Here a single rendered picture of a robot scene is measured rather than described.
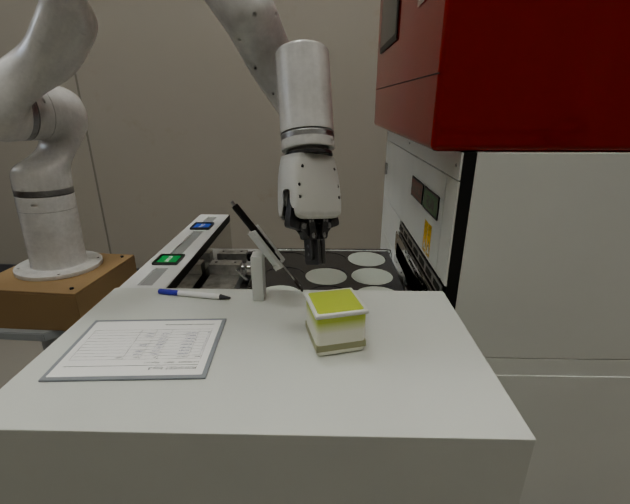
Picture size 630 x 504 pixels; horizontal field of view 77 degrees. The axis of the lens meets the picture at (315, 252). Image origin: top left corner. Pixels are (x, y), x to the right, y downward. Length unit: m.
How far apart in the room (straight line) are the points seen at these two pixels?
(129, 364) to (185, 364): 0.07
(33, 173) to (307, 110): 0.67
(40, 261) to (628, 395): 1.32
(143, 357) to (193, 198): 2.47
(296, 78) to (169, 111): 2.40
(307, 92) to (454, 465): 0.51
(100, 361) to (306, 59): 0.51
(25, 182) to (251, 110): 1.94
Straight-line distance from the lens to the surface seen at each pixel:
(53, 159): 1.08
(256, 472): 0.51
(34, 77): 0.99
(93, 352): 0.65
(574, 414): 1.05
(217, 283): 1.00
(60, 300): 1.02
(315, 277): 0.95
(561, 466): 1.14
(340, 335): 0.55
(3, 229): 3.92
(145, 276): 0.89
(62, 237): 1.09
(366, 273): 0.99
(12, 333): 1.11
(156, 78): 3.02
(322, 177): 0.61
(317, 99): 0.62
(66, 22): 0.93
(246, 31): 0.69
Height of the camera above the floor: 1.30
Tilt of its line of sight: 21 degrees down
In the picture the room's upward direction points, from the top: straight up
